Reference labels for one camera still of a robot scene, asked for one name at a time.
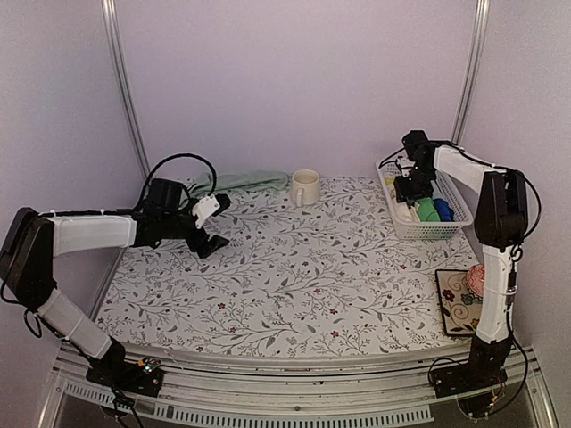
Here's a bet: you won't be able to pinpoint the right aluminium frame post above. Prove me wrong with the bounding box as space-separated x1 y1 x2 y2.
451 0 491 144

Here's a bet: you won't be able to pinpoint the red patterned bowl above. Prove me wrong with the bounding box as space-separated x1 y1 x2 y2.
466 264 485 302

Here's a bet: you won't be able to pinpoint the floral square plate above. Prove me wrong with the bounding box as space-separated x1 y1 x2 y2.
435 269 483 337

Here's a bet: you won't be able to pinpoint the white plastic basket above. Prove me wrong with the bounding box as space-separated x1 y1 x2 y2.
376 161 473 241

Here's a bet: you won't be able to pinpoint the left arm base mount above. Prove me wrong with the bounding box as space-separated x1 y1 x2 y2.
86 357 164 398

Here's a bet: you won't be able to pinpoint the blue rolled towel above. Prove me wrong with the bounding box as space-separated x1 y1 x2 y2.
433 198 454 222

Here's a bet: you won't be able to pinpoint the left aluminium frame post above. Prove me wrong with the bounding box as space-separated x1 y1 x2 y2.
101 0 150 177

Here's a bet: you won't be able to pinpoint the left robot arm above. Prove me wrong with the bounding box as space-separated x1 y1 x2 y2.
1 152 230 387

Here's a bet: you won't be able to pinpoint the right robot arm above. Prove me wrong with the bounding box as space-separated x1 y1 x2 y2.
378 130 536 389

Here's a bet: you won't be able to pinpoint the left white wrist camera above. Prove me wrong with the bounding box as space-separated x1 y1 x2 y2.
192 193 231 229

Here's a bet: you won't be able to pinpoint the green rolled towel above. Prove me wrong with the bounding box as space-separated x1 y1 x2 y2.
416 198 441 222

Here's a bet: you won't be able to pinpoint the aluminium frame post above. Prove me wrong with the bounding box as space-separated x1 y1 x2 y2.
101 0 150 177
451 0 491 144

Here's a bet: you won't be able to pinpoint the floral table mat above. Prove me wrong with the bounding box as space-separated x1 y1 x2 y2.
95 177 476 358

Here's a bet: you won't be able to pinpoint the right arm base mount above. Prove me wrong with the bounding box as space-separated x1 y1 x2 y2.
427 358 508 398

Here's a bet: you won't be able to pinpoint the cream ceramic mug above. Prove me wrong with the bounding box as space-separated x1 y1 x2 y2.
290 169 320 207

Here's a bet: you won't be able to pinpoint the aluminium front rail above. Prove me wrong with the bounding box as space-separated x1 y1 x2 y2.
38 344 562 427

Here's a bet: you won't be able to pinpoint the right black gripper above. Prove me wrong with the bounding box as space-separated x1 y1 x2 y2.
395 164 435 202

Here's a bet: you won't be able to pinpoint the cream white towel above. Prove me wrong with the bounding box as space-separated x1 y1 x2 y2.
389 186 420 223

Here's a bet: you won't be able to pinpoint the mint green towel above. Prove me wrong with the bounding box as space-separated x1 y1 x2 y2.
188 170 289 197

